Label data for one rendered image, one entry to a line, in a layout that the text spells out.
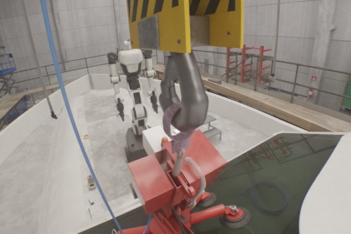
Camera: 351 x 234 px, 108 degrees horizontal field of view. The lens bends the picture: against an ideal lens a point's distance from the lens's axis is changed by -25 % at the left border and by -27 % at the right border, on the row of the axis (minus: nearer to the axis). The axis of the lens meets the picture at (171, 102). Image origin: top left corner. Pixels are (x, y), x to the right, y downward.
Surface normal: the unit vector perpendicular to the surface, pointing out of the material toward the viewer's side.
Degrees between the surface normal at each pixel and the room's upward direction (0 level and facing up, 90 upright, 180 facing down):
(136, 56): 90
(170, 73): 117
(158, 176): 17
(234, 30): 90
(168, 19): 90
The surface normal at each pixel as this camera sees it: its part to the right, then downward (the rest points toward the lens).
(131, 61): 0.39, 0.33
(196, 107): 0.00, 0.42
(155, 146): 0.09, -0.79
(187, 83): -0.39, 0.08
